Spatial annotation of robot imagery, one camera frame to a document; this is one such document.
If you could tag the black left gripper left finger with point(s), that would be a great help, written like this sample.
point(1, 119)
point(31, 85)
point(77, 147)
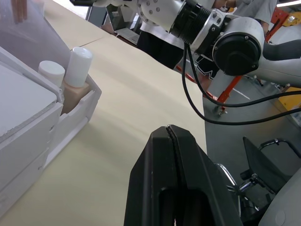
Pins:
point(150, 179)

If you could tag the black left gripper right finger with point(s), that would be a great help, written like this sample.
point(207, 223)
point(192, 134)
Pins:
point(200, 183)

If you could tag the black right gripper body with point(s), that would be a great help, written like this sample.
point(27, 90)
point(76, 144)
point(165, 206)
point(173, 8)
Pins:
point(82, 2)

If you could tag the brush set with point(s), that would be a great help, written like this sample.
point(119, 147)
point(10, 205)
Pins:
point(20, 11)

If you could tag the bottle with tall white cap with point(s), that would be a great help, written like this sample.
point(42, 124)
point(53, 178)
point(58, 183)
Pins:
point(78, 66)

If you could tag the white makeup organizer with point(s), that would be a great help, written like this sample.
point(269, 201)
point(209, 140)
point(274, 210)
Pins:
point(23, 99)

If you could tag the white organizer drawer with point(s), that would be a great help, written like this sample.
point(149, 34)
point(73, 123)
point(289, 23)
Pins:
point(21, 186)
point(28, 146)

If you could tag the silver laptop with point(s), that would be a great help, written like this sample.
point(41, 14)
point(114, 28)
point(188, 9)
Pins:
point(128, 35)

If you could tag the black wheeled chair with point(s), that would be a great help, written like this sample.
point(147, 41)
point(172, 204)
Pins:
point(256, 160)

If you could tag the bottle with short white cap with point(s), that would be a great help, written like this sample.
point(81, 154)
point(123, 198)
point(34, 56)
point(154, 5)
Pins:
point(51, 70)

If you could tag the grey robot torso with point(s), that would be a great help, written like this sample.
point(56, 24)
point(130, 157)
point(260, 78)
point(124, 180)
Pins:
point(282, 207)

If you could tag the person in white shirt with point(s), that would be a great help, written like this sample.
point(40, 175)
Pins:
point(160, 51)

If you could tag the red metal stand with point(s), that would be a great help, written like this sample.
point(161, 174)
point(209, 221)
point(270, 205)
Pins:
point(229, 90)

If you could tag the yellow box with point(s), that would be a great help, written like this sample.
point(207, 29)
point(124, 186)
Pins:
point(291, 101)

